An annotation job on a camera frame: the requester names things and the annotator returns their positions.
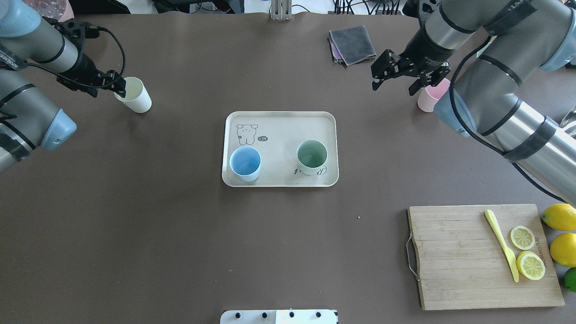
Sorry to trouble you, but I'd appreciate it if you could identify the aluminium frame post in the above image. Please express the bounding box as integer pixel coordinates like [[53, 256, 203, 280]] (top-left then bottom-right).
[[270, 0, 293, 21]]

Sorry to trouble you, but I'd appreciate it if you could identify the lemon slice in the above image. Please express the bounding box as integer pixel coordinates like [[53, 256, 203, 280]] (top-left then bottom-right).
[[516, 251, 546, 280], [510, 225, 536, 251]]

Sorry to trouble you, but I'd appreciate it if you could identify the cream rabbit tray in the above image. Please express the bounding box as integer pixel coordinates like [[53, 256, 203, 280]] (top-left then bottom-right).
[[221, 111, 339, 187]]

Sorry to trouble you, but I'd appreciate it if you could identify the blue plastic cup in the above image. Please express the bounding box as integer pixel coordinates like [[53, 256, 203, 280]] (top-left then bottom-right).
[[229, 146, 261, 182]]

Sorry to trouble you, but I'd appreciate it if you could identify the green lime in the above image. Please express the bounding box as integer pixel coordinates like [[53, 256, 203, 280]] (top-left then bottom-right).
[[563, 267, 576, 293]]

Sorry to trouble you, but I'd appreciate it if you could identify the grey folded cloth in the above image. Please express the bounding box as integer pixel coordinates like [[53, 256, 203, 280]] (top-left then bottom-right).
[[328, 25, 376, 66]]

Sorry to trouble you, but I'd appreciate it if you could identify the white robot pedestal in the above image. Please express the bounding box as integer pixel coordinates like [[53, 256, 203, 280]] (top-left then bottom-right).
[[220, 308, 339, 324]]

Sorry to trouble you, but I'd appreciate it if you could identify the whole yellow lemon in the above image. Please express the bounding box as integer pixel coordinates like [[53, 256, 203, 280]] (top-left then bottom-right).
[[549, 233, 576, 267], [542, 203, 576, 231]]

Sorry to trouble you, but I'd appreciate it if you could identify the pink bowl with ice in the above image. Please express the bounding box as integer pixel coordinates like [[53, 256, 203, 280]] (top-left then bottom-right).
[[23, 0, 74, 22]]

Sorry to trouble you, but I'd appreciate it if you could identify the metal scoop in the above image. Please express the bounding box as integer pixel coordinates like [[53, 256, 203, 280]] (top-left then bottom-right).
[[559, 106, 576, 138]]

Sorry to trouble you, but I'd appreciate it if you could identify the pink plastic cup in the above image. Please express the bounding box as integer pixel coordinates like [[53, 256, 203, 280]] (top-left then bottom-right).
[[417, 78, 450, 113]]

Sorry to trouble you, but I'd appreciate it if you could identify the yellow plastic knife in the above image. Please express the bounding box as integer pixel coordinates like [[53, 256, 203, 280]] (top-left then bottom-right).
[[484, 209, 520, 283]]

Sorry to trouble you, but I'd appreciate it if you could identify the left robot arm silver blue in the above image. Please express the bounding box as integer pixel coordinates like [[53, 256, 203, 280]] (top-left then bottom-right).
[[0, 0, 127, 171]]

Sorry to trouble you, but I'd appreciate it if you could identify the wooden cutting board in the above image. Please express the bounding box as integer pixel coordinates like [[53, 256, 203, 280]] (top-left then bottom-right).
[[407, 204, 564, 311]]

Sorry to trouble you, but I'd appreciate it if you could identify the cream plastic cup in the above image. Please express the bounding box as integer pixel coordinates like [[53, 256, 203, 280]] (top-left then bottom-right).
[[114, 76, 152, 113]]

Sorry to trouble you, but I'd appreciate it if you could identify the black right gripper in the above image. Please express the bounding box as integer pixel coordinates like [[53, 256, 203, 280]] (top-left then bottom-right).
[[371, 29, 452, 96]]

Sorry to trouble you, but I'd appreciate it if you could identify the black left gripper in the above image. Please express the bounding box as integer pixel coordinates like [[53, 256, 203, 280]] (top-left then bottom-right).
[[56, 54, 126, 98]]

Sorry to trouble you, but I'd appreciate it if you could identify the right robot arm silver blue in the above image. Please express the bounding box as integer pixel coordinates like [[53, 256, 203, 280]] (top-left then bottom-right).
[[371, 0, 575, 205]]

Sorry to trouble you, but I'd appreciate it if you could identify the green plastic cup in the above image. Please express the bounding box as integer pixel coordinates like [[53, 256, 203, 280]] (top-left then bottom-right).
[[296, 139, 329, 175]]

